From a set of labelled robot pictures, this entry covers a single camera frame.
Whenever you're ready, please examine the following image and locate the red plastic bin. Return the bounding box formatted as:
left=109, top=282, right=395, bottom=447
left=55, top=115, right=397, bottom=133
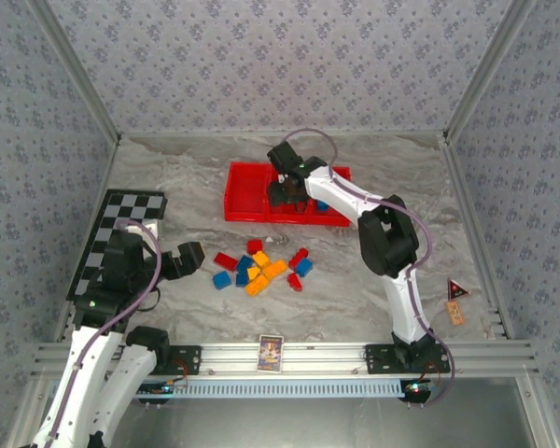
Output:
left=264, top=163, right=316, bottom=226
left=310, top=166, right=354, bottom=229
left=223, top=161, right=270, bottom=223

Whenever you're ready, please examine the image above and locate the black grey checkerboard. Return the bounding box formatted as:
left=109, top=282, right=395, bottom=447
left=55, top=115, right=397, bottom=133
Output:
left=65, top=189, right=168, bottom=302

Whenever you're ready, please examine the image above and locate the long orange lego brick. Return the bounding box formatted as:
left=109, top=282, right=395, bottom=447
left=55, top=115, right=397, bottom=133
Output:
left=262, top=259, right=289, bottom=280

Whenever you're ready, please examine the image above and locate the small circuit board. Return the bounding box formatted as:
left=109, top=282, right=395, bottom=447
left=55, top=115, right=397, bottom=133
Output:
left=139, top=380, right=188, bottom=396
left=400, top=380, right=433, bottom=402

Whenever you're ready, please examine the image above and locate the colourful playing card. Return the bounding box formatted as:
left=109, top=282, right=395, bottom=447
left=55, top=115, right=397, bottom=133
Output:
left=258, top=334, right=284, bottom=373

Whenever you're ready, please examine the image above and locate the red triangle sign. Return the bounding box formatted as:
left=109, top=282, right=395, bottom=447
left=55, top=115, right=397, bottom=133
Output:
left=446, top=277, right=471, bottom=300

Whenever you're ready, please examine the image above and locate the orange paper tag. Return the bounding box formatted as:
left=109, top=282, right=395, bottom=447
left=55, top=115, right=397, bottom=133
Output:
left=446, top=299, right=466, bottom=328

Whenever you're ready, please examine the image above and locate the aluminium frame rail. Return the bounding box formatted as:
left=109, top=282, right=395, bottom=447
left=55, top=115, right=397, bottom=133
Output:
left=119, top=129, right=449, bottom=139
left=441, top=134, right=514, bottom=340
left=32, top=341, right=540, bottom=377

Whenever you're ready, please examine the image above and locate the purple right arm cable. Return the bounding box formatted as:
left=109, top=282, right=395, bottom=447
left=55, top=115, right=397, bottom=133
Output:
left=282, top=128, right=456, bottom=407

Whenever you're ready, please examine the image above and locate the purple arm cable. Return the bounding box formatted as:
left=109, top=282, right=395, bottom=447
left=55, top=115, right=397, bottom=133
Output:
left=46, top=219, right=163, bottom=442
left=282, top=128, right=456, bottom=407

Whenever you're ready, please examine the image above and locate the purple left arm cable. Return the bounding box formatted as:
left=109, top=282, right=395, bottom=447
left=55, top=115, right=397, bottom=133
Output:
left=46, top=219, right=163, bottom=442

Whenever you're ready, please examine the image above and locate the slotted cable duct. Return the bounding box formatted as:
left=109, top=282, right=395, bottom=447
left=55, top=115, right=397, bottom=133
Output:
left=134, top=377, right=419, bottom=400

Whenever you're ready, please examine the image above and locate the aluminium frame post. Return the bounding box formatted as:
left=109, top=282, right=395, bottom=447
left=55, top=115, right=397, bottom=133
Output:
left=442, top=0, right=540, bottom=141
left=27, top=0, right=122, bottom=144

